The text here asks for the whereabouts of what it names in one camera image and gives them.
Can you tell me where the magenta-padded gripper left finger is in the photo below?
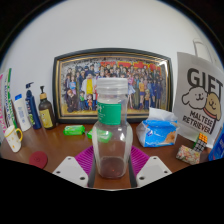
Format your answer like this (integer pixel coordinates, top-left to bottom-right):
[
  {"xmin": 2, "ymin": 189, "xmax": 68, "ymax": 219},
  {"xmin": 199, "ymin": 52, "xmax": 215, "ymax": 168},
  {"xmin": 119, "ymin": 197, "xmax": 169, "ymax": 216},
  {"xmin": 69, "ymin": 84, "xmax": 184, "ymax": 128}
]
[{"xmin": 52, "ymin": 145, "xmax": 98, "ymax": 188}]

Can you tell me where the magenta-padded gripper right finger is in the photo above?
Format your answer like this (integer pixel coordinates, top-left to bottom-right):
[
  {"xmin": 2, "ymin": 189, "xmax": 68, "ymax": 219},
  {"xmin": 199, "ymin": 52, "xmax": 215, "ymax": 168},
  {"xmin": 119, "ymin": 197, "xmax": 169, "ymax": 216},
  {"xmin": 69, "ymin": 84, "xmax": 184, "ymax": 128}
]
[{"xmin": 128, "ymin": 145, "xmax": 173, "ymax": 189}]

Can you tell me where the clear bottle with green label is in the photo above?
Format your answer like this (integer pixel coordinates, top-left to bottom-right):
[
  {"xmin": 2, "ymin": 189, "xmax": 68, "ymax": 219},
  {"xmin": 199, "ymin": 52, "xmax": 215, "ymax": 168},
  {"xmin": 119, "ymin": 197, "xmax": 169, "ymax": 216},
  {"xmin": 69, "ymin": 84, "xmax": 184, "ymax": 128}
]
[{"xmin": 91, "ymin": 77, "xmax": 134, "ymax": 180}]

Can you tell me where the flat round red coaster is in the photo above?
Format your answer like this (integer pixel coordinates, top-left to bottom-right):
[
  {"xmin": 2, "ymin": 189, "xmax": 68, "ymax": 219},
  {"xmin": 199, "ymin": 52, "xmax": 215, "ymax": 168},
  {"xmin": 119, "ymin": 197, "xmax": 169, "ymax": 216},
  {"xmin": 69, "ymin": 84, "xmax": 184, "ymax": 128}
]
[{"xmin": 28, "ymin": 150, "xmax": 49, "ymax": 170}]

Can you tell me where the blue tissue pack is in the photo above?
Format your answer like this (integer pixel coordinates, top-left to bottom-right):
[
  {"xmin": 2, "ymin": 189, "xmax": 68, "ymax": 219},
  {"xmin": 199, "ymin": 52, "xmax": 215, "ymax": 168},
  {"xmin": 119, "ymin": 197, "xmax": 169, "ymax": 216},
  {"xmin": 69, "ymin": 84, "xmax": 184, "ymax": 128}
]
[{"xmin": 135, "ymin": 107, "xmax": 179, "ymax": 148}]

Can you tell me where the small floral patterned box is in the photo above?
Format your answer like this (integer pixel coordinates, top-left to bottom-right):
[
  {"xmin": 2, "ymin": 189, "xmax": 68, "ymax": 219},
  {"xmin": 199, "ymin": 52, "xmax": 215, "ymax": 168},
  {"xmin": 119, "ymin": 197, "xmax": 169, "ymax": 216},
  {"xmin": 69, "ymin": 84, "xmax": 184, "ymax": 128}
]
[{"xmin": 175, "ymin": 144, "xmax": 202, "ymax": 166}]

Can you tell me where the small green packet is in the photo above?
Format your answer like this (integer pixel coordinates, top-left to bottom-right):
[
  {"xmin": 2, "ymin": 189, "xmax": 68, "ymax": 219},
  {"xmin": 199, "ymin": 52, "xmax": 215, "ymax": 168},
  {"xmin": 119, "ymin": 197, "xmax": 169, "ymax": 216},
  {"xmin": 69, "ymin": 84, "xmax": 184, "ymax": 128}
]
[
  {"xmin": 86, "ymin": 128, "xmax": 114, "ymax": 144},
  {"xmin": 63, "ymin": 124, "xmax": 86, "ymax": 136}
]

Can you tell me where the colourful puzzle cube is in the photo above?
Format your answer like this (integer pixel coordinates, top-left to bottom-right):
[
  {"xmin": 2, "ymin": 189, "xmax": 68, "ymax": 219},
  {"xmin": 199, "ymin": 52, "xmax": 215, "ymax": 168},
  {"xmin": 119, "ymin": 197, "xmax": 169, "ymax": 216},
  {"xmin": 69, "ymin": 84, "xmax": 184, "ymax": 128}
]
[{"xmin": 193, "ymin": 132, "xmax": 209, "ymax": 153}]

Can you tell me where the brown pump bottle yellow label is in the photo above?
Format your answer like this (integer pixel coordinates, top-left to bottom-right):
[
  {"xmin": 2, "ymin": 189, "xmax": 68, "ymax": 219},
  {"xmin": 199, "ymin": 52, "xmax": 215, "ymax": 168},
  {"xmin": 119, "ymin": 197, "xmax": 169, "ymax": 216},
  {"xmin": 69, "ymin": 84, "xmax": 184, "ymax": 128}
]
[{"xmin": 38, "ymin": 85, "xmax": 57, "ymax": 130}]

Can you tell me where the white mug with yellow rim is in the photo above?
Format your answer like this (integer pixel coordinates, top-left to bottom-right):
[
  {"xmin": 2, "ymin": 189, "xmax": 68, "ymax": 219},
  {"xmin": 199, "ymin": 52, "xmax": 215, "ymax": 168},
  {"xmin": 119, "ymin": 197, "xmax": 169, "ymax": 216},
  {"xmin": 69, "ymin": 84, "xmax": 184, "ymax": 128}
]
[{"xmin": 3, "ymin": 125, "xmax": 24, "ymax": 154}]

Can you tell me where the blue detergent bottle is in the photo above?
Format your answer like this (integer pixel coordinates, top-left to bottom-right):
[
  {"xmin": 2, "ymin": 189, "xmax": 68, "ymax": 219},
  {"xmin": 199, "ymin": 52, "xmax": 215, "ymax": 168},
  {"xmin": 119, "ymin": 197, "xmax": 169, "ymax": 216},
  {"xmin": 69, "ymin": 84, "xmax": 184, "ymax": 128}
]
[{"xmin": 208, "ymin": 128, "xmax": 224, "ymax": 162}]

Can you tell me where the dark blue pump bottle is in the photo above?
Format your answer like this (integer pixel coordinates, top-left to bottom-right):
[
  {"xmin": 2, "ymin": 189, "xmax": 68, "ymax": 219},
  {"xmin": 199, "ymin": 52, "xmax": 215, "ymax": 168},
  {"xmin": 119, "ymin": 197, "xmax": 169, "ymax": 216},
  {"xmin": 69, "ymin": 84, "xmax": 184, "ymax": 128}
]
[{"xmin": 25, "ymin": 81, "xmax": 43, "ymax": 131}]

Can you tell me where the white bottle with blue cap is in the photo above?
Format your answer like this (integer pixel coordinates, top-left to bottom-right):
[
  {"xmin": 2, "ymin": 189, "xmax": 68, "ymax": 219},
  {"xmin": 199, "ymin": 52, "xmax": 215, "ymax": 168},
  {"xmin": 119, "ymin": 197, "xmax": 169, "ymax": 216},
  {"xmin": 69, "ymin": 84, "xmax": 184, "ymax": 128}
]
[{"xmin": 12, "ymin": 93, "xmax": 32, "ymax": 132}]

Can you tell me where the framed group picture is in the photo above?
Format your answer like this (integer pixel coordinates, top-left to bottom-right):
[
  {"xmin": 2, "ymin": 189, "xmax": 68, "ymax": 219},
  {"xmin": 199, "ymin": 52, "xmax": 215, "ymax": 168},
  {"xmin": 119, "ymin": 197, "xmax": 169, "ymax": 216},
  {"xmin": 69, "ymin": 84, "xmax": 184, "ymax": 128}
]
[{"xmin": 52, "ymin": 48, "xmax": 174, "ymax": 125}]

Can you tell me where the white printed paper gift bag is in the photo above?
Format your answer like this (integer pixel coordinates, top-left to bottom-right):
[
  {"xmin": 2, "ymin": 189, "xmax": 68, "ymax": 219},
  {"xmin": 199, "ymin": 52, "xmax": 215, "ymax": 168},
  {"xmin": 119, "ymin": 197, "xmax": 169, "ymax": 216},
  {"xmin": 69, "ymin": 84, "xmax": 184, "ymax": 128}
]
[{"xmin": 172, "ymin": 39, "xmax": 224, "ymax": 149}]

